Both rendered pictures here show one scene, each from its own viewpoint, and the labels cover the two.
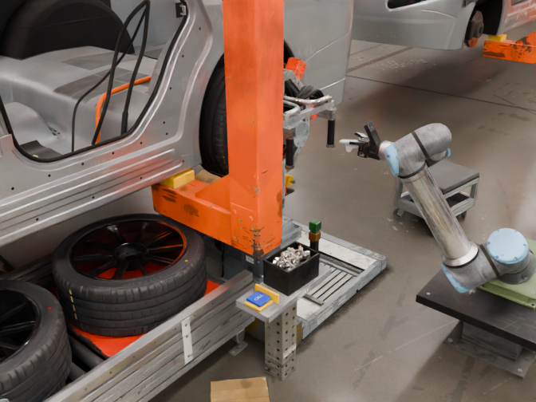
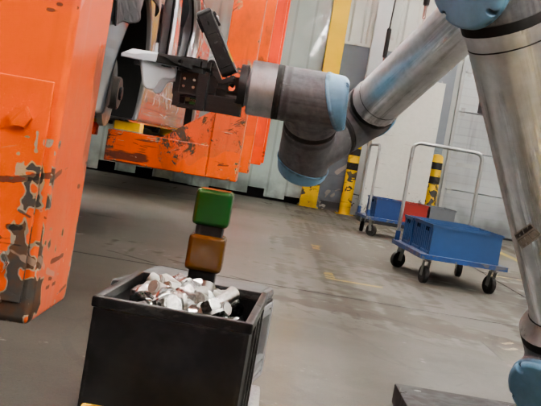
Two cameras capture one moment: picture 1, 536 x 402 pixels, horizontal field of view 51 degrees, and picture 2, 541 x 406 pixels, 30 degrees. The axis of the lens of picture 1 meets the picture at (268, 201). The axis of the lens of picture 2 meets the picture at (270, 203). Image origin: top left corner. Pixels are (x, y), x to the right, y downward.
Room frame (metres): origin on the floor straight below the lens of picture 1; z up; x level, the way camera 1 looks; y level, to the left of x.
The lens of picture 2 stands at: (1.19, 0.46, 0.71)
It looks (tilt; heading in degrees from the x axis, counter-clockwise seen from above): 3 degrees down; 320
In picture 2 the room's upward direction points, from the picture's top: 10 degrees clockwise
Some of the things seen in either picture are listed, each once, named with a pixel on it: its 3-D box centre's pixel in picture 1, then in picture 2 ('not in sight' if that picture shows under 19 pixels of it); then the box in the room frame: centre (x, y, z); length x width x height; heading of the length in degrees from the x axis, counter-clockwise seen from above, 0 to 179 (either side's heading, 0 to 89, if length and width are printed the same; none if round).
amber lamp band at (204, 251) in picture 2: (314, 235); (205, 252); (2.08, -0.20, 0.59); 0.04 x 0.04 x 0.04; 50
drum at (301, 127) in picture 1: (285, 129); not in sight; (2.67, -0.09, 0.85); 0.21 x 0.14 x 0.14; 50
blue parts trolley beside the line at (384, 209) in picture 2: not in sight; (410, 195); (8.55, -7.57, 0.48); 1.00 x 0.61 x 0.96; 56
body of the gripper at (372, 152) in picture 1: (371, 147); (209, 84); (2.55, -0.50, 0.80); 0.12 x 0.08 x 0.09; 50
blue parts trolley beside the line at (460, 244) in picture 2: not in sight; (453, 213); (5.88, -5.14, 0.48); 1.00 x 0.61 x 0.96; 145
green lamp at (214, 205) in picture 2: (315, 225); (213, 207); (2.08, -0.20, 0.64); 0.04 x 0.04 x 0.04; 50
